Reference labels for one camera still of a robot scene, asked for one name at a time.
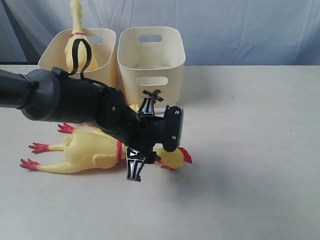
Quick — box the cream bin marked X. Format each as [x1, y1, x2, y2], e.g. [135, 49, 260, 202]
[117, 26, 186, 109]

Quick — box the headless yellow chicken body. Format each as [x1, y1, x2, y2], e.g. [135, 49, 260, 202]
[57, 104, 140, 134]

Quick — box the cream bin marked O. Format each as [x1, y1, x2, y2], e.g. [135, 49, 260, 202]
[38, 28, 118, 88]

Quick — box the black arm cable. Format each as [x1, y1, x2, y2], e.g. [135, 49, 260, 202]
[67, 39, 118, 91]

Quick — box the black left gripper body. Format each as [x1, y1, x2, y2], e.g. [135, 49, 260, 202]
[96, 88, 164, 150]

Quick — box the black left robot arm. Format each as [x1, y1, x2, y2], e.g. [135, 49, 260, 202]
[0, 69, 163, 181]

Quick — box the yellow rubber chicken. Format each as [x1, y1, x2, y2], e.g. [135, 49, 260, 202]
[20, 130, 193, 174]
[64, 0, 99, 72]

